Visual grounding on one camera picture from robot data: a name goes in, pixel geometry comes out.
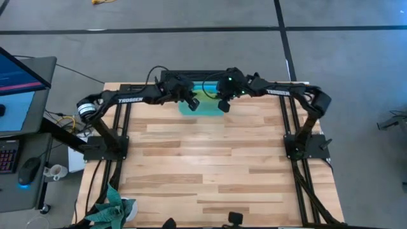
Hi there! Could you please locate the green microfiber towel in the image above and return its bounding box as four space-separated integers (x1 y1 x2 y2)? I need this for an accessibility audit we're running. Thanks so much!
193 89 220 103

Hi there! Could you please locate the teal translucent plastic basket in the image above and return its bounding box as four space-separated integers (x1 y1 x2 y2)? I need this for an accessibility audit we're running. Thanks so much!
177 81 226 117

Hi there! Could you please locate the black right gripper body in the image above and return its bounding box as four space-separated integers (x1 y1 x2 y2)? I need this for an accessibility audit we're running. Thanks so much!
216 67 249 101

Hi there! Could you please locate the white mug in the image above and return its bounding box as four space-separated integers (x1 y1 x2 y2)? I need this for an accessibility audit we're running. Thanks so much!
42 163 69 182

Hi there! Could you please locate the black table-level camera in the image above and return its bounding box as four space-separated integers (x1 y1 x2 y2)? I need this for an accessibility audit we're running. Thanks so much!
227 211 244 227

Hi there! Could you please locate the grey computer desk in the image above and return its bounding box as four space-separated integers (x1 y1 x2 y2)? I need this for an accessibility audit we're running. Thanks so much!
0 56 58 214

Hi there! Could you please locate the black desk support bar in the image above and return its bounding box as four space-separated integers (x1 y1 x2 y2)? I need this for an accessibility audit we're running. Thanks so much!
38 116 90 153

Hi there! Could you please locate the black cable bundle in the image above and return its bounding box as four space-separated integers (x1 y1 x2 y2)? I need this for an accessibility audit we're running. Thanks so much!
291 157 344 226

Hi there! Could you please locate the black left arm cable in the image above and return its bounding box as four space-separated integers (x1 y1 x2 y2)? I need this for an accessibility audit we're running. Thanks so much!
145 65 170 87

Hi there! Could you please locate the black floor vent grille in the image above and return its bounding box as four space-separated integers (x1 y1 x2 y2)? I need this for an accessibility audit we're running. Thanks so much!
160 69 230 83

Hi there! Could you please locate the black aluminium table frame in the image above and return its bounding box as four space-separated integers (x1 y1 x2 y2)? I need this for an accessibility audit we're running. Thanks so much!
71 81 347 229

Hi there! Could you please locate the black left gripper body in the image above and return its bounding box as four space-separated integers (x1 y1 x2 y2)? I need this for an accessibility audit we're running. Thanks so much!
160 74 195 103

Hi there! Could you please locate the black computer mouse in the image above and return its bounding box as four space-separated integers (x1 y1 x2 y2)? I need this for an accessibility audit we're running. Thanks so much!
17 156 42 190

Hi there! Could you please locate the yellow cable coil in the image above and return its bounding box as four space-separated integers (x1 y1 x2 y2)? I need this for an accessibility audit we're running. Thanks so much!
55 115 78 134

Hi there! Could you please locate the black keyboard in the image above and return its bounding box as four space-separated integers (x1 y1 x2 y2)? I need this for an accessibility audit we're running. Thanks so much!
0 139 21 174

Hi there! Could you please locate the black floor stand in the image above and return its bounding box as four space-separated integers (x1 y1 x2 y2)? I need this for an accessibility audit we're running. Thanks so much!
376 109 407 132

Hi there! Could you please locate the white plant pot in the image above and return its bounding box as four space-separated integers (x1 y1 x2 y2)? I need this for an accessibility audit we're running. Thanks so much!
120 197 139 223

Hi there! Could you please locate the artificial green plant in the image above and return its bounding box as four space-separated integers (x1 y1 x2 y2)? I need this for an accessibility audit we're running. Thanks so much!
83 182 137 229

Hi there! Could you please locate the white box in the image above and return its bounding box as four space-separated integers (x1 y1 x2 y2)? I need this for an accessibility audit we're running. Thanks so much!
67 131 93 174

